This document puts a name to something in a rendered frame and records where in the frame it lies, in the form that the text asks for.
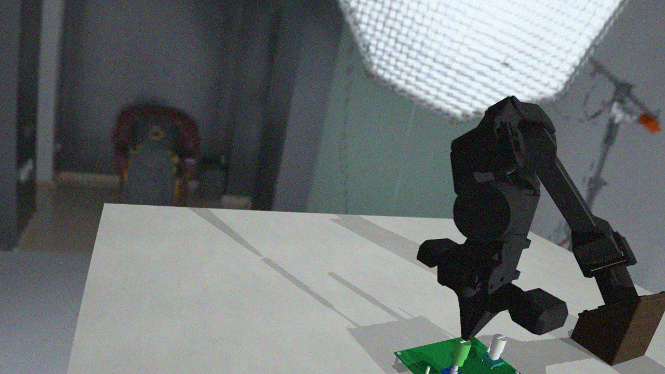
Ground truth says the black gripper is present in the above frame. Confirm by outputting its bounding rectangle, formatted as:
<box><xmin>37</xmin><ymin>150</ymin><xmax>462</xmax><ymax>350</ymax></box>
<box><xmin>417</xmin><ymin>233</ymin><xmax>568</xmax><ymax>342</ymax></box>

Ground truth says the green circuit board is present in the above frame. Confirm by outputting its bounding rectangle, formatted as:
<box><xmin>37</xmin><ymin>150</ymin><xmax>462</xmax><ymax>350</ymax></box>
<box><xmin>394</xmin><ymin>334</ymin><xmax>521</xmax><ymax>374</ymax></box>

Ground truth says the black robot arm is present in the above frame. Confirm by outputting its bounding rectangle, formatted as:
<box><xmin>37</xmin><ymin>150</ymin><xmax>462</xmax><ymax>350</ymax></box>
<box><xmin>437</xmin><ymin>96</ymin><xmax>638</xmax><ymax>308</ymax></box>

